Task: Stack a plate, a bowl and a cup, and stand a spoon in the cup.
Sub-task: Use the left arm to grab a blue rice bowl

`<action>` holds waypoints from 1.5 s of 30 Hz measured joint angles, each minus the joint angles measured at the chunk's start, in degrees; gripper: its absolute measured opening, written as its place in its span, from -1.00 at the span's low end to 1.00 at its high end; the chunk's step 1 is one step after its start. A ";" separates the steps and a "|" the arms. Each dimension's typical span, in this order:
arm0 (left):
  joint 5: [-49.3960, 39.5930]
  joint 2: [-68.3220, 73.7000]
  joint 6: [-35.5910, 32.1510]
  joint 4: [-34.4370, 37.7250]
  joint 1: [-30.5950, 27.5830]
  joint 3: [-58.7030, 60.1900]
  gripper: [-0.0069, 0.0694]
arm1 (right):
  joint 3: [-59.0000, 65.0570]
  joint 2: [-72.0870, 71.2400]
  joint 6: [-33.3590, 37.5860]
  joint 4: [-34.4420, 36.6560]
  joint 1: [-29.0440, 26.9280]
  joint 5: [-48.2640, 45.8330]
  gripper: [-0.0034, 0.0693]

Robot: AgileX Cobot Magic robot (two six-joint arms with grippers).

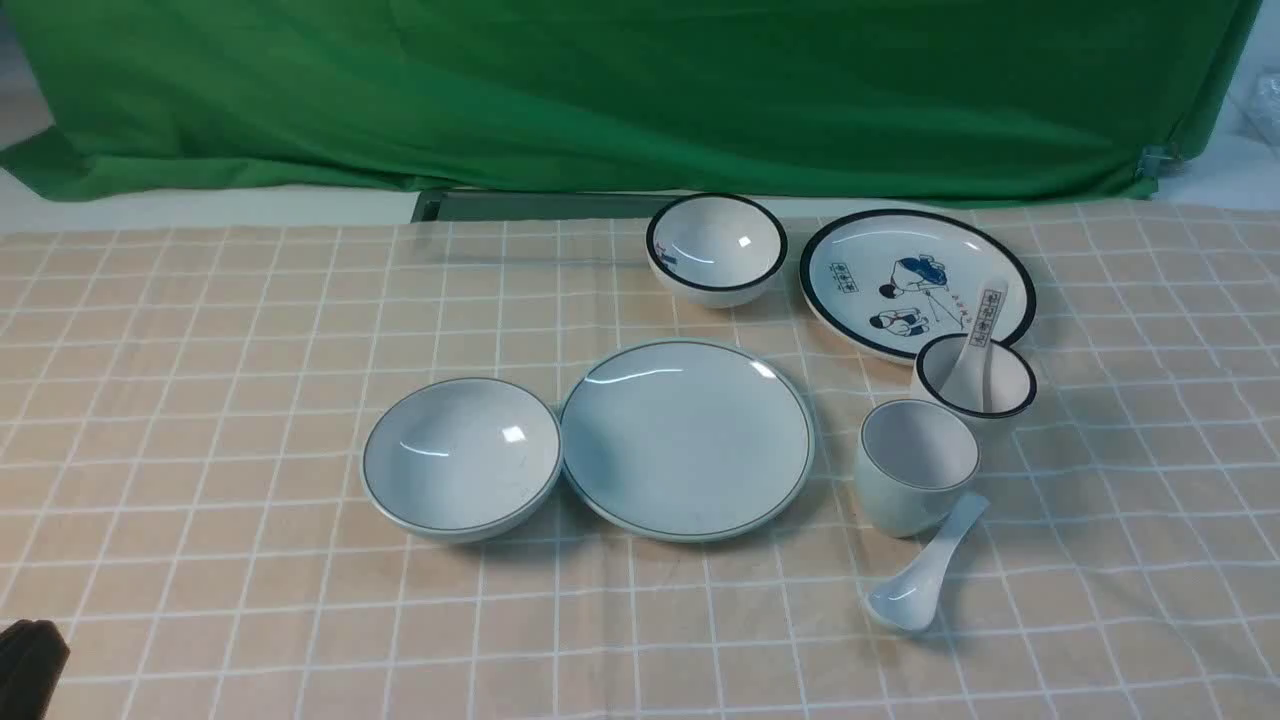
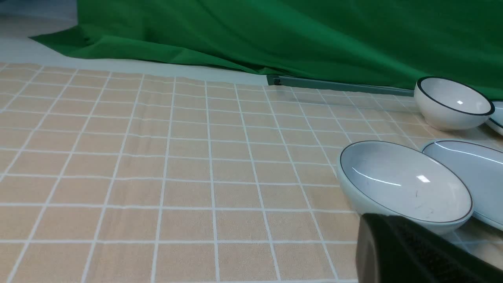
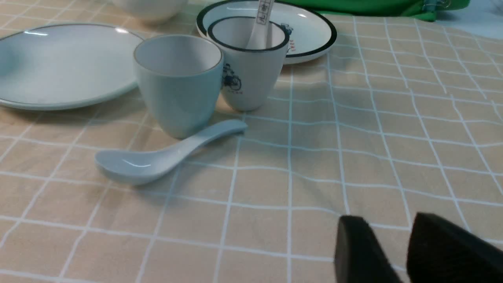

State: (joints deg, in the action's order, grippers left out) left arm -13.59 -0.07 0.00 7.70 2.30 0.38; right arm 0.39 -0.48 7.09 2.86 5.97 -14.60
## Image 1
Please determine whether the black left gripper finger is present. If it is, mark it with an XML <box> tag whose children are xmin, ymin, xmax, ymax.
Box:
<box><xmin>1</xmin><ymin>620</ymin><xmax>70</xmax><ymax>719</ymax></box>

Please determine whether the pale blue wide bowl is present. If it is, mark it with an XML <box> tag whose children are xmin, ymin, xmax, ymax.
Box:
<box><xmin>360</xmin><ymin>377</ymin><xmax>563</xmax><ymax>544</ymax></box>

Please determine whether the pale blue ceramic spoon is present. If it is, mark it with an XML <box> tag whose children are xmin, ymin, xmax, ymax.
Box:
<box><xmin>864</xmin><ymin>492</ymin><xmax>989</xmax><ymax>634</ymax></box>

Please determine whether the pale blue cup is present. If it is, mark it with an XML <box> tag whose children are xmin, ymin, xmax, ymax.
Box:
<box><xmin>852</xmin><ymin>398</ymin><xmax>980</xmax><ymax>538</ymax></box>

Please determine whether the pale blue flat plate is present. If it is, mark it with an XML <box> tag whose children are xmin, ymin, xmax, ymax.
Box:
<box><xmin>559</xmin><ymin>338</ymin><xmax>817</xmax><ymax>543</ymax></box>

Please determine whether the white bowl with black rim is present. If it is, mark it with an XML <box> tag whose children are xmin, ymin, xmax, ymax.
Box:
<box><xmin>645</xmin><ymin>193</ymin><xmax>788</xmax><ymax>309</ymax></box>

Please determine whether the illustrated plate with black rim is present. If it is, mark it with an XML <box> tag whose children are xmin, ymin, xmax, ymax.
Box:
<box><xmin>797</xmin><ymin>209</ymin><xmax>1038</xmax><ymax>364</ymax></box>

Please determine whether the green backdrop cloth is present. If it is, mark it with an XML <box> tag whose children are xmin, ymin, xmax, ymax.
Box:
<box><xmin>3</xmin><ymin>1</ymin><xmax>1260</xmax><ymax>205</ymax></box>

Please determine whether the small black-rimmed white cup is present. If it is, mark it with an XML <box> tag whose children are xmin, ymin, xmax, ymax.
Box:
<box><xmin>909</xmin><ymin>334</ymin><xmax>1038</xmax><ymax>430</ymax></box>

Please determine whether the metal backdrop clamp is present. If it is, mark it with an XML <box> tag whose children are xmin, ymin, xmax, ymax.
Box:
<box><xmin>1135</xmin><ymin>145</ymin><xmax>1185</xmax><ymax>181</ymax></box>

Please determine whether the white spoon with printed handle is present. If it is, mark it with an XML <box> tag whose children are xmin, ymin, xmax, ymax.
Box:
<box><xmin>940</xmin><ymin>275</ymin><xmax>1009</xmax><ymax>413</ymax></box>

